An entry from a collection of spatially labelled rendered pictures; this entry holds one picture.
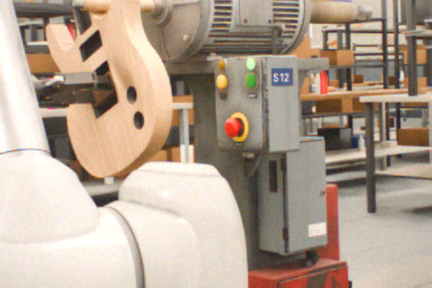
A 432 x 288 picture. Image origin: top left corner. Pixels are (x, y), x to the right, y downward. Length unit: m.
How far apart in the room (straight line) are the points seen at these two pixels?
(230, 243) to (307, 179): 1.01
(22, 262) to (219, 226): 0.24
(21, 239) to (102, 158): 0.97
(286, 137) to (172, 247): 0.81
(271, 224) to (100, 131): 0.47
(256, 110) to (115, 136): 0.31
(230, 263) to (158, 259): 0.10
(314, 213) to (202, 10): 0.55
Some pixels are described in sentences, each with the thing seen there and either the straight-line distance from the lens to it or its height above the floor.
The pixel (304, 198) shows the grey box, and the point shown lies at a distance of 2.03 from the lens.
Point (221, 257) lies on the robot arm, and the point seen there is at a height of 0.87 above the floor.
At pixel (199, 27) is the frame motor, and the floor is 1.19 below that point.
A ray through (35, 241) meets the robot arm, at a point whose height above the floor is 0.91.
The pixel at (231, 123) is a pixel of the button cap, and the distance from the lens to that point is 1.76.
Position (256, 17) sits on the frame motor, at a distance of 2.00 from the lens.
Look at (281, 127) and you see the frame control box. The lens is 1.75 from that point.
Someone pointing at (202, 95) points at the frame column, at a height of 1.04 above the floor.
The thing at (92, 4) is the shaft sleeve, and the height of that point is 1.25.
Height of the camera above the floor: 1.08
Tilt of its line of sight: 3 degrees down
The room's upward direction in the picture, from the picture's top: 2 degrees counter-clockwise
